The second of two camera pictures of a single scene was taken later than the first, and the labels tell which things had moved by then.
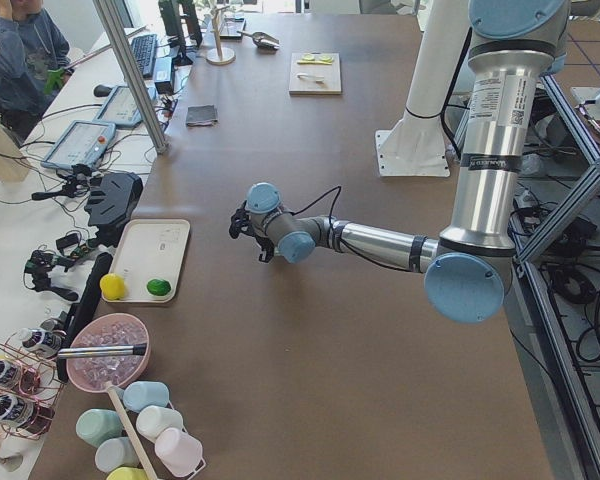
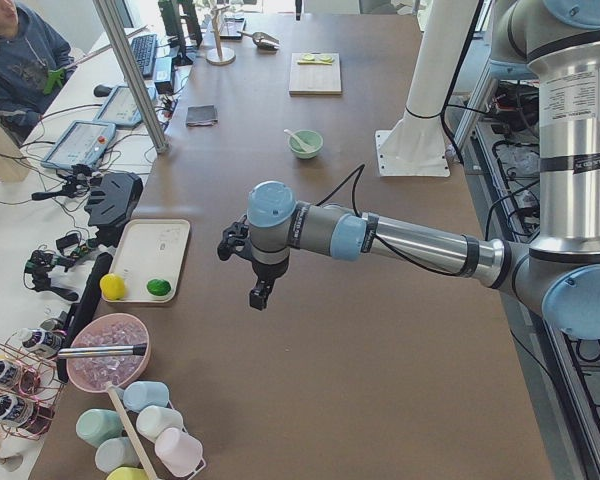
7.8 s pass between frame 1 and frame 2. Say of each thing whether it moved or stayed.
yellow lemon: stayed
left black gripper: moved
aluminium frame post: stayed
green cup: stayed
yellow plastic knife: stayed
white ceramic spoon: moved
